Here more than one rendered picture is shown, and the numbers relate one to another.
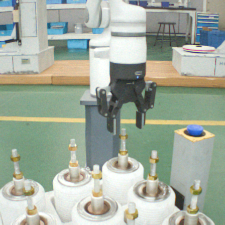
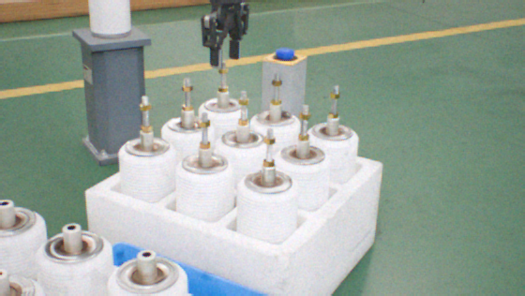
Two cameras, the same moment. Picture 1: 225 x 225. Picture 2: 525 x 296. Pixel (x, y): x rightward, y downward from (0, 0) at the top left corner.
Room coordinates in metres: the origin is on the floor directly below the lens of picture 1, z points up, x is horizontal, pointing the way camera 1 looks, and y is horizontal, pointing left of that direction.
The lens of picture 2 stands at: (-0.52, 0.62, 0.74)
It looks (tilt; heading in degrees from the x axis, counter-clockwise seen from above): 25 degrees down; 326
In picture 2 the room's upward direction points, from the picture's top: 2 degrees clockwise
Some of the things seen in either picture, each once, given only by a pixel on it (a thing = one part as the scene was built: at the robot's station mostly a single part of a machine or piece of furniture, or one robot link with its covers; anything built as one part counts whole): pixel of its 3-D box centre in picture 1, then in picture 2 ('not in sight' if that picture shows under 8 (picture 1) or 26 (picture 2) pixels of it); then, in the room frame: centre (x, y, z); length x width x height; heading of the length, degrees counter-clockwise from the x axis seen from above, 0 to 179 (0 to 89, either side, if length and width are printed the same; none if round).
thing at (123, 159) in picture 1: (123, 160); (222, 99); (0.58, -0.02, 0.26); 0.02 x 0.02 x 0.03
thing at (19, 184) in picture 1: (19, 184); (146, 140); (0.48, 0.19, 0.26); 0.02 x 0.02 x 0.03
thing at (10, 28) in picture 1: (9, 29); not in sight; (5.50, 1.98, 0.36); 0.50 x 0.38 x 0.21; 175
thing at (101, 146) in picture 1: (103, 133); (114, 94); (1.01, 0.03, 0.15); 0.15 x 0.15 x 0.30; 86
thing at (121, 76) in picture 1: (127, 80); (226, 4); (0.59, -0.03, 0.45); 0.08 x 0.08 x 0.09
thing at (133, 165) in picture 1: (122, 164); (222, 106); (0.58, -0.02, 0.25); 0.08 x 0.08 x 0.01
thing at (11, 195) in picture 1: (20, 190); (147, 147); (0.48, 0.19, 0.25); 0.08 x 0.08 x 0.01
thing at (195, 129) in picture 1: (195, 130); (285, 54); (0.62, -0.20, 0.32); 0.04 x 0.04 x 0.02
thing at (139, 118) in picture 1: (139, 120); (234, 50); (0.60, -0.06, 0.36); 0.02 x 0.01 x 0.04; 29
